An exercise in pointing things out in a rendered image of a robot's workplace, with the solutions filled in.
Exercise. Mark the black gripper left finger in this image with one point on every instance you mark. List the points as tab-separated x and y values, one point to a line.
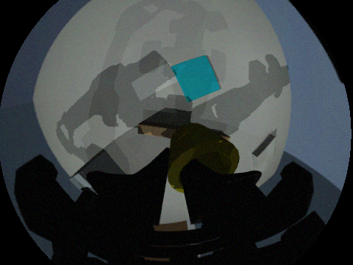
147	187

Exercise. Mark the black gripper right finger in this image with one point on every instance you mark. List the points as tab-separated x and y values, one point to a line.
204	186

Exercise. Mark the yellow cup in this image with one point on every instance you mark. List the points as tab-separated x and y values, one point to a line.
197	141

